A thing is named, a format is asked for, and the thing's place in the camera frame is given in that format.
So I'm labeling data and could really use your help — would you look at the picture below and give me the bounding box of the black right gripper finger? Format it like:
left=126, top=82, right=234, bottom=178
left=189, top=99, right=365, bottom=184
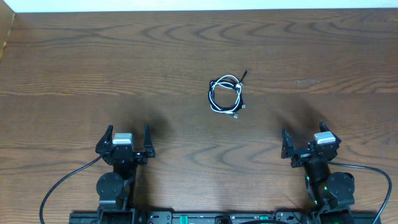
left=319, top=121, right=330, bottom=133
left=281, top=128, right=294, bottom=159

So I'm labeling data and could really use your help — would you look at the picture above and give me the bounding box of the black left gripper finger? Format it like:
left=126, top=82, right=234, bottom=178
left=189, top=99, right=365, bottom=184
left=144, top=124, right=155, bottom=157
left=95, top=125, right=113, bottom=153

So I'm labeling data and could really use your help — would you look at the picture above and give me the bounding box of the white USB cable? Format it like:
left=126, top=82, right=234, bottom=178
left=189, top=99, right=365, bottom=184
left=210, top=75, right=244, bottom=119

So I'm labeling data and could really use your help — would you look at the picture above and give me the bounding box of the black USB cable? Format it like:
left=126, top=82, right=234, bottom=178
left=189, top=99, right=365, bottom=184
left=208, top=70, right=249, bottom=114

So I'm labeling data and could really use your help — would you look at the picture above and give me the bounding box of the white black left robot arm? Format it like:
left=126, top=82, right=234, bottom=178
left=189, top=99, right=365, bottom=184
left=95, top=125, right=155, bottom=223

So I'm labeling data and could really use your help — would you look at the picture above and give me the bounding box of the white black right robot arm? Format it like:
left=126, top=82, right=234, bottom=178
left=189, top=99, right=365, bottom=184
left=281, top=121, right=354, bottom=223

